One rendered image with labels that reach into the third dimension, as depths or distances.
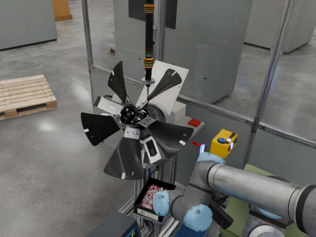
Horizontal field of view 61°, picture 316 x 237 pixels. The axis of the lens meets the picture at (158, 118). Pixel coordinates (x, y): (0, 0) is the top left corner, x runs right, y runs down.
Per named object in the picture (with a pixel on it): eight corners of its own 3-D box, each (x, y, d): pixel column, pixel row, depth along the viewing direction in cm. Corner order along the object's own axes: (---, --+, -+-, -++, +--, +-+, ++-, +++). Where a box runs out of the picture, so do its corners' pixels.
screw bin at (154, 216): (149, 185, 160) (149, 176, 156) (175, 193, 155) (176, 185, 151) (132, 212, 142) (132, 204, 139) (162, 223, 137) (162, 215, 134)
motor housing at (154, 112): (130, 134, 178) (119, 130, 167) (144, 103, 179) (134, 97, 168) (158, 147, 167) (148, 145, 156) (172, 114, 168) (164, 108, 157)
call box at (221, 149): (220, 141, 173) (222, 128, 167) (234, 147, 168) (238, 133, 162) (209, 154, 161) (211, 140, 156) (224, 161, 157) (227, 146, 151)
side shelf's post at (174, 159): (170, 193, 259) (176, 122, 215) (173, 196, 257) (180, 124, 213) (168, 196, 256) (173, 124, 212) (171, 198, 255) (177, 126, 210)
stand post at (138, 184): (138, 223, 230) (137, 138, 182) (146, 228, 226) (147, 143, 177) (134, 226, 227) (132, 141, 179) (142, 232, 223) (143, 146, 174)
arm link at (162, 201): (163, 222, 80) (149, 211, 87) (192, 217, 86) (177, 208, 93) (166, 196, 80) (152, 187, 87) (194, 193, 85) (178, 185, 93)
